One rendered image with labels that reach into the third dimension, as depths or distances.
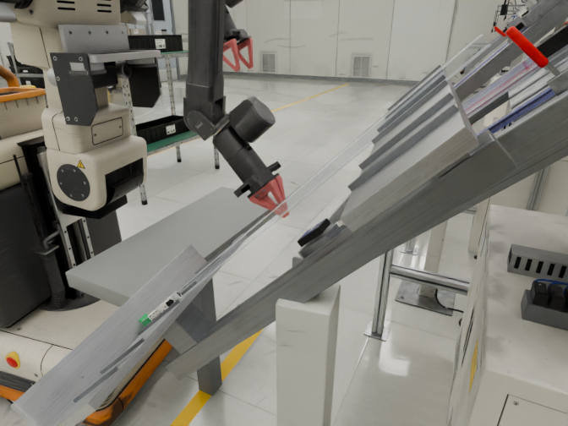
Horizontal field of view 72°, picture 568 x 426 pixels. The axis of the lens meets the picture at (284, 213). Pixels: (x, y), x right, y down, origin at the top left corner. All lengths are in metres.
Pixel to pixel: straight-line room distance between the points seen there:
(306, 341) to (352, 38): 9.45
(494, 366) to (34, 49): 1.17
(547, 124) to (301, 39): 9.76
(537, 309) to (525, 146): 0.36
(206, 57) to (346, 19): 9.13
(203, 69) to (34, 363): 0.95
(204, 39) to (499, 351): 0.71
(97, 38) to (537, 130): 0.96
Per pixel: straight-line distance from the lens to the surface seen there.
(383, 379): 1.51
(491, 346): 0.76
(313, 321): 0.43
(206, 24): 0.74
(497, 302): 0.87
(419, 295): 1.91
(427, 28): 9.44
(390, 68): 9.58
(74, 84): 1.05
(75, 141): 1.13
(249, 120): 0.73
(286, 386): 0.50
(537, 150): 0.56
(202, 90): 0.75
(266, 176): 0.74
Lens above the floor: 1.09
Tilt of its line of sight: 25 degrees down
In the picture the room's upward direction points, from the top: straight up
